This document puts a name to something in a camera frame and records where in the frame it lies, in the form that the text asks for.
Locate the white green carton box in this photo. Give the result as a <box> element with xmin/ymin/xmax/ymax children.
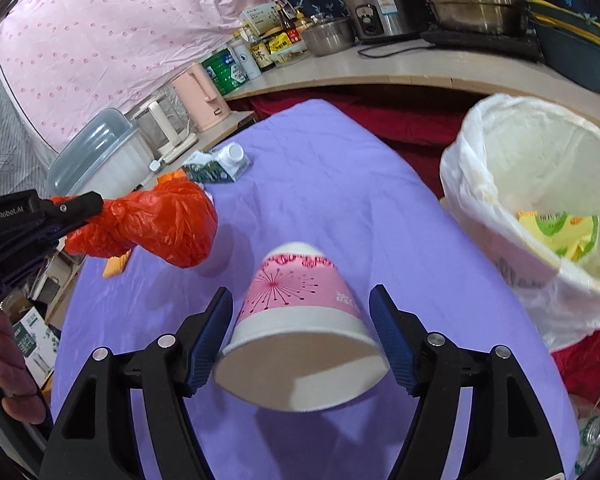
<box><xmin>240</xmin><ymin>2</ymin><xmax>283</xmax><ymax>36</ymax></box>

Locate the yellow rimmed bowl stack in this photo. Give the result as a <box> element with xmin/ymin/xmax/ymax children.
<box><xmin>525</xmin><ymin>0</ymin><xmax>600</xmax><ymax>56</ymax></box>

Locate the pink electric kettle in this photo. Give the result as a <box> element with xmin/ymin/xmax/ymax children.
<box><xmin>172</xmin><ymin>62</ymin><xmax>233</xmax><ymax>133</ymax></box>

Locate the small steel pot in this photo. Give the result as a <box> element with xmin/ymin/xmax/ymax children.
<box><xmin>302</xmin><ymin>17</ymin><xmax>356</xmax><ymax>57</ymax></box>

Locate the purple tablecloth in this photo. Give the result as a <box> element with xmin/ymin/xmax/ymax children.
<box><xmin>50</xmin><ymin>98</ymin><xmax>581</xmax><ymax>480</ymax></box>

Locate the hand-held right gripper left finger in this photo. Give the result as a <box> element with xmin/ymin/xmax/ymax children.
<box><xmin>40</xmin><ymin>286</ymin><xmax>235</xmax><ymax>480</ymax></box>

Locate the printed cardboard box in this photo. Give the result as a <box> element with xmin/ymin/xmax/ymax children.
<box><xmin>11</xmin><ymin>305</ymin><xmax>62</xmax><ymax>388</ymax></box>

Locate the yellow green printed bag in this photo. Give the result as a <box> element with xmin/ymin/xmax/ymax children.
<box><xmin>517</xmin><ymin>210</ymin><xmax>600</xmax><ymax>263</ymax></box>

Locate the steel rice cooker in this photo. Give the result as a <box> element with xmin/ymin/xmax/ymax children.
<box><xmin>336</xmin><ymin>0</ymin><xmax>431</xmax><ymax>43</ymax></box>

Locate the white green milk carton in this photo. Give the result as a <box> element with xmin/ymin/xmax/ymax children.
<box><xmin>181</xmin><ymin>143</ymin><xmax>252</xmax><ymax>186</ymax></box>

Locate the dark sauce bottle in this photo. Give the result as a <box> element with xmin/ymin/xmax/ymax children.
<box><xmin>247</xmin><ymin>30</ymin><xmax>277</xmax><ymax>72</ymax></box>

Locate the wooden counter shelf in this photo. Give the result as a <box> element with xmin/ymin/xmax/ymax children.
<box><xmin>220</xmin><ymin>35</ymin><xmax>600</xmax><ymax>141</ymax></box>

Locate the white side table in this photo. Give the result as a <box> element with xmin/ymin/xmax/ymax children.
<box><xmin>170</xmin><ymin>110</ymin><xmax>256</xmax><ymax>161</ymax></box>

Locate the red plastic bag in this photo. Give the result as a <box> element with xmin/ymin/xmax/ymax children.
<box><xmin>62</xmin><ymin>178</ymin><xmax>220</xmax><ymax>269</ymax></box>

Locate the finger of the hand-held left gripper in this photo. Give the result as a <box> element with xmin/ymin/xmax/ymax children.
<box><xmin>42</xmin><ymin>191</ymin><xmax>105</xmax><ymax>233</ymax></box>

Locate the clear food container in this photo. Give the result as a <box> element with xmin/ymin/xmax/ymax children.
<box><xmin>272</xmin><ymin>40</ymin><xmax>310</xmax><ymax>68</ymax></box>

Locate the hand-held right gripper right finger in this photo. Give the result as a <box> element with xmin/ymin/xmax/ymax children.
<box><xmin>369</xmin><ymin>284</ymin><xmax>568</xmax><ymax>480</ymax></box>

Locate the pink dotted cloth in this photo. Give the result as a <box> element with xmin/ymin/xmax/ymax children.
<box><xmin>0</xmin><ymin>0</ymin><xmax>281</xmax><ymax>153</ymax></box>

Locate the black power cable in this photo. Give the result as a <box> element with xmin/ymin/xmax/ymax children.
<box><xmin>356</xmin><ymin>42</ymin><xmax>431</xmax><ymax>58</ymax></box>

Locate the black induction cooker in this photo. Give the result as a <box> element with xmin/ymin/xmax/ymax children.
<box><xmin>420</xmin><ymin>27</ymin><xmax>543</xmax><ymax>63</ymax></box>

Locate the dark bottle with red label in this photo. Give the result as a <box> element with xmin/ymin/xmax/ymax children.
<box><xmin>275</xmin><ymin>4</ymin><xmax>301</xmax><ymax>46</ymax></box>

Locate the yellow label jar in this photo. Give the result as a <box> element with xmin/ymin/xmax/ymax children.
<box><xmin>265</xmin><ymin>32</ymin><xmax>296</xmax><ymax>53</ymax></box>

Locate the dish drainer with grey lid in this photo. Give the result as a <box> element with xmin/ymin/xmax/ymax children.
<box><xmin>46</xmin><ymin>107</ymin><xmax>156</xmax><ymax>201</ymax></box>

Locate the grey patterned cloth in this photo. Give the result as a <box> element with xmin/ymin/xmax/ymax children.
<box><xmin>0</xmin><ymin>45</ymin><xmax>56</xmax><ymax>201</ymax></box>

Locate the white lined trash bin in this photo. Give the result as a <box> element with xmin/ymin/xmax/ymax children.
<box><xmin>439</xmin><ymin>92</ymin><xmax>600</xmax><ymax>351</ymax></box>

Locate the person's left hand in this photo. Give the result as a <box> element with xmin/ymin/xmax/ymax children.
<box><xmin>0</xmin><ymin>310</ymin><xmax>48</xmax><ymax>426</ymax></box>

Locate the pink paper cup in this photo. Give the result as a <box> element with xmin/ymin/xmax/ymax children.
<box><xmin>212</xmin><ymin>241</ymin><xmax>391</xmax><ymax>413</ymax></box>

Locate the white glass kettle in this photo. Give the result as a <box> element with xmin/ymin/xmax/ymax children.
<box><xmin>130</xmin><ymin>95</ymin><xmax>199</xmax><ymax>164</ymax></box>

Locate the green tin can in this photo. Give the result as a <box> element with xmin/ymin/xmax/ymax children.
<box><xmin>200</xmin><ymin>49</ymin><xmax>248</xmax><ymax>97</ymax></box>

